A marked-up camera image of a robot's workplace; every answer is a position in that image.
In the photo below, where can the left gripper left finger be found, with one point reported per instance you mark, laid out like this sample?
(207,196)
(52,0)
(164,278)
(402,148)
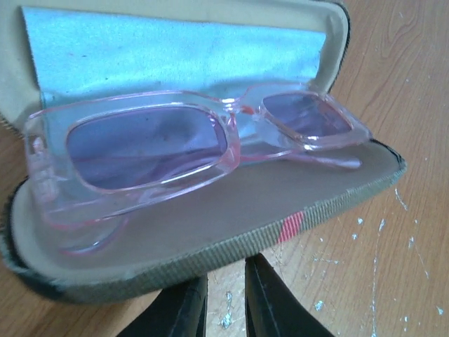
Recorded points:
(177,311)

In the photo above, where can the light blue cleaning cloth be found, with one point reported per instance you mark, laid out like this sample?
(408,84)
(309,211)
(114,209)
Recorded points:
(80,56)

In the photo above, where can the plaid glasses case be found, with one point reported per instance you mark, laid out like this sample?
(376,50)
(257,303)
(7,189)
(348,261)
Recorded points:
(256,206)

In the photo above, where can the pink transparent sunglasses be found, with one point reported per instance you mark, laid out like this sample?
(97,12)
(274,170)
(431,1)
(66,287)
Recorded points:
(92,163)

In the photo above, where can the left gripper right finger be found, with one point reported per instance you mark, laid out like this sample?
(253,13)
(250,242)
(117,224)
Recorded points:
(271,308)

